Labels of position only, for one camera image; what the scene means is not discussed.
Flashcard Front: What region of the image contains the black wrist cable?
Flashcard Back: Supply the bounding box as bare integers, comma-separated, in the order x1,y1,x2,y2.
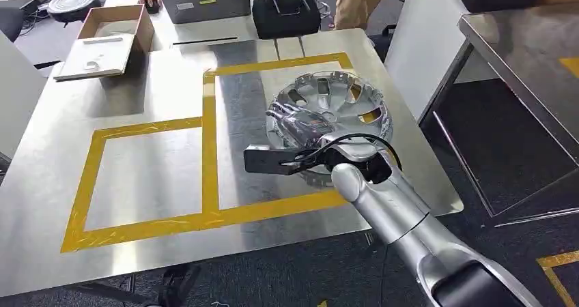
279,133,404,175

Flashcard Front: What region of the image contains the black round disc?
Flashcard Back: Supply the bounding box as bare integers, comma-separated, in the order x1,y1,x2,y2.
46,0,103,25

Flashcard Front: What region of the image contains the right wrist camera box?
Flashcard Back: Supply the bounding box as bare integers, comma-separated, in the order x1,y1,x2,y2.
243,144,317,176

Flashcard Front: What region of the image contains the white flat tray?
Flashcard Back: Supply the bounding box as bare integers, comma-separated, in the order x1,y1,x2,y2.
53,33,137,82

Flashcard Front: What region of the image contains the yellow tape square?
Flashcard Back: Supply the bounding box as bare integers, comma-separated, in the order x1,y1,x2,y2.
537,250,579,307

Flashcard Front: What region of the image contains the person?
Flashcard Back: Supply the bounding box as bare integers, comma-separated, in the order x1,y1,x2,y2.
333,0,393,31

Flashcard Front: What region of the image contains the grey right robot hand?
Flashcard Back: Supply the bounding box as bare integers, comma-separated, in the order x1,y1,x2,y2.
265,100,345,150

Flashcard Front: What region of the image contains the white desk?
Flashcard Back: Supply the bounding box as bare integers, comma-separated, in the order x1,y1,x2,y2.
102,0,338,53

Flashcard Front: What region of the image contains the silver-grey wheel cover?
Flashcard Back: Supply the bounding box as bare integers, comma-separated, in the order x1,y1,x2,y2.
265,70,395,189

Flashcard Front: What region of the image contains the white panel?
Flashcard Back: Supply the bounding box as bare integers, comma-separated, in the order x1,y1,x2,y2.
384,0,498,121
0,29,48,161

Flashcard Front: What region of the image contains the steel table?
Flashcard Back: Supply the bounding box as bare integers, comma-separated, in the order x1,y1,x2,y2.
0,27,466,299
418,2,579,228

